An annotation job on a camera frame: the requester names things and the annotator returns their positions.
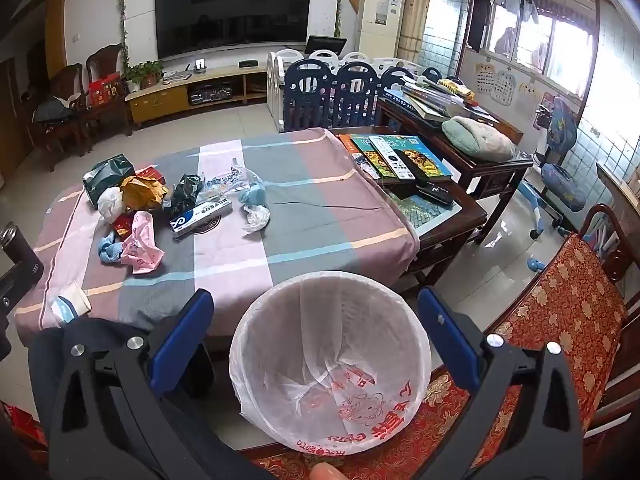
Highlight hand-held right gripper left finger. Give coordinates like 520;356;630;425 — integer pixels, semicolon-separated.
47;288;271;480

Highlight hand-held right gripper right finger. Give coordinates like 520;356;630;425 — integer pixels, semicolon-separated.
400;286;584;480

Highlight blue white wrapper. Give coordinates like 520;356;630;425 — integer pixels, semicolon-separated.
51;296;81;325

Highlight white paper cup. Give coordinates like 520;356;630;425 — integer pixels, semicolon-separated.
61;280;92;315

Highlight white plastic wastebasket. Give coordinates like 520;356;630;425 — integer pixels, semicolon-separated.
229;270;433;456

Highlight blue face mask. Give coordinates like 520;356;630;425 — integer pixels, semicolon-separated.
235;185;268;208
97;235;126;265

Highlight pink plastic bag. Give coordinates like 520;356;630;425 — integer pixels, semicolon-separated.
120;210;165;275

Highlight white plastic bag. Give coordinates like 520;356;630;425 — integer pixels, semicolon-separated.
96;186;125;224

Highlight red snack packet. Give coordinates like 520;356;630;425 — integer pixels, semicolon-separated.
112;210;137;241

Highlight white liner bag red print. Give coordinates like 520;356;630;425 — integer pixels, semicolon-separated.
229;270;433;456

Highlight white tissue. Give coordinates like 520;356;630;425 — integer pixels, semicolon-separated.
241;204;271;233

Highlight yellow snack packet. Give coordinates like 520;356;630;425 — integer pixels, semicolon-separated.
120;175;171;211

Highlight person's right hand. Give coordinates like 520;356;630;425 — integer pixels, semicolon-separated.
307;462;346;480

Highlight red patterned wooden sofa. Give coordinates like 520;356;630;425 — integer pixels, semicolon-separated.
250;232;628;480

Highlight dark wood glass coffee table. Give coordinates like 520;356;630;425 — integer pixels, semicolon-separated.
327;127;488;306

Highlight blue white long box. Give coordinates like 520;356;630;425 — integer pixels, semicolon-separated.
169;199;233;238

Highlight dark green packet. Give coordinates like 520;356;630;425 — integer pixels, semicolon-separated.
82;154;137;209

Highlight dark green plastic bag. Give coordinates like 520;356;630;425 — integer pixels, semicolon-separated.
165;174;205;218

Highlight short black remote control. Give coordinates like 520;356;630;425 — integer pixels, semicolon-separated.
415;184;454;207

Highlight clear plastic bag blue print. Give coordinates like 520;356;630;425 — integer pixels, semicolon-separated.
200;157;261;206

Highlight striped pastel table cloth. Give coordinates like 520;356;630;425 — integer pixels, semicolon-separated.
14;127;421;346

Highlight dark wood side table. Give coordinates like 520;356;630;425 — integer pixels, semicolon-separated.
375;95;534;246

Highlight long black remote control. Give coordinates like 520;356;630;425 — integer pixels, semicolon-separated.
395;150;432;189

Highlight dark wooden bench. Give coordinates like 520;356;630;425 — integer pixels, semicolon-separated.
480;204;640;441

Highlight small printed card packet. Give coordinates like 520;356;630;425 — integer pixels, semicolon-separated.
351;152;382;182

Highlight white remote control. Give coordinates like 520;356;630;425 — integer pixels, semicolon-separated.
372;136;417;182

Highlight blue child desk chair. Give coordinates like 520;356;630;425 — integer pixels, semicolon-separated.
517;97;588;241

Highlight green picture book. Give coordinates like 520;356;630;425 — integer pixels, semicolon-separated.
352;135;398;181

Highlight green plush cushion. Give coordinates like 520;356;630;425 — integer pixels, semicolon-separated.
441;116;516;162

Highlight dark wooden armchair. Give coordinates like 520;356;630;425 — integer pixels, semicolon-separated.
30;63;93;156
85;44;133;136

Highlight red gift box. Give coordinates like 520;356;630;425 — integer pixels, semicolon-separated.
87;74;123;107

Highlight yellow wooden television cabinet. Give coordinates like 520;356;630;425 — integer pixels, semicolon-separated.
125;62;271;126

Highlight wooden desk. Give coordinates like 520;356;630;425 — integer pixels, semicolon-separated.
595;162;640;241

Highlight black stereo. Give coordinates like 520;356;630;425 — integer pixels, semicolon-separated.
189;85;233;106

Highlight stack of books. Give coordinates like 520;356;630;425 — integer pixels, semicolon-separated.
385;72;501;123

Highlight potted green plant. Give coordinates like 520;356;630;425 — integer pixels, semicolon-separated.
122;60;165;92

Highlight navy playpen fence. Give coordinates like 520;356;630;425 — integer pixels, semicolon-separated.
284;59;416;128

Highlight white playpen fence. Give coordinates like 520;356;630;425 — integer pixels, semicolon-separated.
265;49;426;118

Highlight window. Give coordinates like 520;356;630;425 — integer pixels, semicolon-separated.
465;0;601;86

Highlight large black television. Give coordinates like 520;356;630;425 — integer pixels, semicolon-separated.
155;0;313;61

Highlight beige curtain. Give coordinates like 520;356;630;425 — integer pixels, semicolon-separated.
397;0;438;61

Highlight dark hanging garment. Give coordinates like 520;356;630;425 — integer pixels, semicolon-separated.
467;0;493;51

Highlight cream standing air conditioner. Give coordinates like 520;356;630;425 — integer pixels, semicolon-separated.
356;0;405;56

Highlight light blue hanging garment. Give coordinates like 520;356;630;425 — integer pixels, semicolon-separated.
492;0;541;23

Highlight thin black cord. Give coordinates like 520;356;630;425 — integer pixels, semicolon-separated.
269;193;373;209

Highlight wall posters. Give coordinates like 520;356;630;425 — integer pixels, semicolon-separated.
472;62;541;106

